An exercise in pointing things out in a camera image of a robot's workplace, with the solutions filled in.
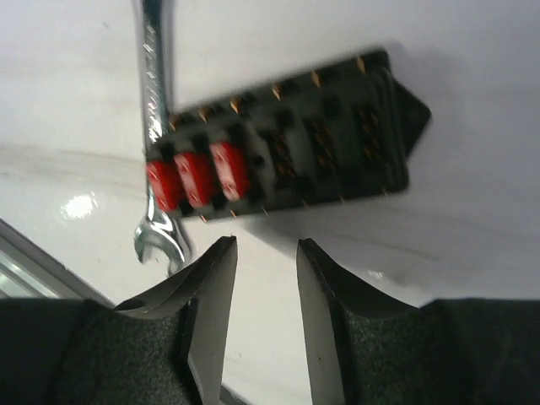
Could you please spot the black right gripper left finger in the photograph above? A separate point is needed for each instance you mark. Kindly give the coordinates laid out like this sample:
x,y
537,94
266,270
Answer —
x,y
201,296

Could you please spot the silver open-end wrench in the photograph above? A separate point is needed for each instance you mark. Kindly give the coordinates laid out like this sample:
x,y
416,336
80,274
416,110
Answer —
x,y
157,230

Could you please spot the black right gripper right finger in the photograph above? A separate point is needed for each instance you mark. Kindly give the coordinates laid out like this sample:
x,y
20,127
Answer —
x,y
328,292

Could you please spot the black fuse box base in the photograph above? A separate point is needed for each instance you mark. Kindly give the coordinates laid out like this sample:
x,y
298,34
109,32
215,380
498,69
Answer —
x,y
329,135

